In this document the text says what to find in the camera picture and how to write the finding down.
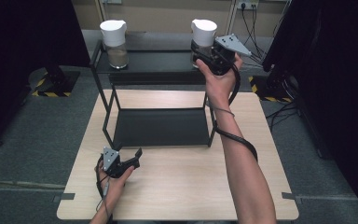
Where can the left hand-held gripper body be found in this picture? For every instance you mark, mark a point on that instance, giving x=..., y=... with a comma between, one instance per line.
x=111, y=158

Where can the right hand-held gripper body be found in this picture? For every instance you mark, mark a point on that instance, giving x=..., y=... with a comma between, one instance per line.
x=225, y=53

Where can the glass jar with white lid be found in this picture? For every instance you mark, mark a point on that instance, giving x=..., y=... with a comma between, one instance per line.
x=203, y=31
x=114, y=34

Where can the black metal two-tier shelf rack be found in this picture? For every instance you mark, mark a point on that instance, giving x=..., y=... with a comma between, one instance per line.
x=158, y=127

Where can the person's left hand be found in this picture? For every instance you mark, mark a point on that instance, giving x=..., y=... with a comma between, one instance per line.
x=113, y=188

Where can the person's right hand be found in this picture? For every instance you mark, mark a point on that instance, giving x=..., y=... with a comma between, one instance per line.
x=219, y=87

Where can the thin wrist band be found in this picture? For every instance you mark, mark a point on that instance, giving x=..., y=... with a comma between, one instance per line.
x=225, y=109

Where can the stand base with striped tape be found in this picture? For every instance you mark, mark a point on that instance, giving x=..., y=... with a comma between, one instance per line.
x=56, y=82
x=270, y=90

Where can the grey floor tape strip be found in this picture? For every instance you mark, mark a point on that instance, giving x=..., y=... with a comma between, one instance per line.
x=64, y=196
x=288, y=196

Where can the black curtain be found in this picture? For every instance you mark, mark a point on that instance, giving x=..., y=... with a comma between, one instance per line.
x=18, y=62
x=338, y=77

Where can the white wall power outlet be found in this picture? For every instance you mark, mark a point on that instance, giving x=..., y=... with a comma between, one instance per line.
x=247, y=4

